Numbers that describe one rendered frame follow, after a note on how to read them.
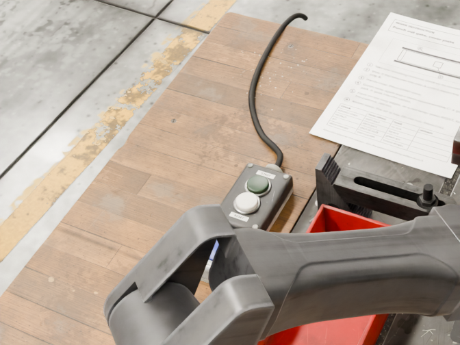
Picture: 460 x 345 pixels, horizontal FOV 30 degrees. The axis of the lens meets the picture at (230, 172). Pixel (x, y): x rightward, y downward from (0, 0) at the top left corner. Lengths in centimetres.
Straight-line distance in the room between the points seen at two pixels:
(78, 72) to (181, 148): 164
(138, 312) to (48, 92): 226
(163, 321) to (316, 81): 79
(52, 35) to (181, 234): 250
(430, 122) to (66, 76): 179
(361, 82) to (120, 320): 79
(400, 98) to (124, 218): 44
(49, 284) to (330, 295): 61
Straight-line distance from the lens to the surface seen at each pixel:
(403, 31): 140
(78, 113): 271
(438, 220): 66
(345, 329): 103
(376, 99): 128
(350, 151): 121
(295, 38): 140
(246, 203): 111
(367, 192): 106
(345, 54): 136
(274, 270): 55
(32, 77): 290
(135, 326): 58
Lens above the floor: 178
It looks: 47 degrees down
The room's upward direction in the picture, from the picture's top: 10 degrees counter-clockwise
